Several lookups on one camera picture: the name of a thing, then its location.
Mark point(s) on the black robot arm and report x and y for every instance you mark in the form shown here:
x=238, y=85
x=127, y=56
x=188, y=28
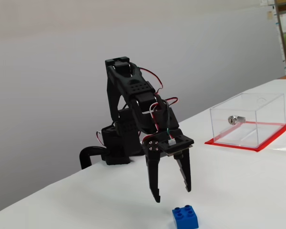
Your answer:
x=124, y=81

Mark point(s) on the blue lego brick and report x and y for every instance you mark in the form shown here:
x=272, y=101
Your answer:
x=184, y=218

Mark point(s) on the red tape rectangle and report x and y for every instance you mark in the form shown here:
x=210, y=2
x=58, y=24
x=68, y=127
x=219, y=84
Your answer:
x=264, y=146

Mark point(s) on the transparent plastic box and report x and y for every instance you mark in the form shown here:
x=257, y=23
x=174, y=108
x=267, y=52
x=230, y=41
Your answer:
x=248, y=119

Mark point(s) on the black table clamp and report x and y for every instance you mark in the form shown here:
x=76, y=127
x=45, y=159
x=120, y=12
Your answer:
x=84, y=155

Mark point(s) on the metal shelf upright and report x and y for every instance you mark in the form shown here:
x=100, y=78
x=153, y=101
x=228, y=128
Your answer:
x=281, y=35

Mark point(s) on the beige sticky note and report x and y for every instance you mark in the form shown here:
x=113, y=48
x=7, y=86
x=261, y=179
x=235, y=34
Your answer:
x=269, y=15

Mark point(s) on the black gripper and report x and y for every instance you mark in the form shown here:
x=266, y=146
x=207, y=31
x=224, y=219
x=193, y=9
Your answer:
x=160, y=141

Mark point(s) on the silver cylinder lock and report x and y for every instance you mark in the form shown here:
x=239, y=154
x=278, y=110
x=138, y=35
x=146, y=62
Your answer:
x=234, y=119

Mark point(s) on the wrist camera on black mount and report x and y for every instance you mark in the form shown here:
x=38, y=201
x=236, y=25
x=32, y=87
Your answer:
x=178, y=143

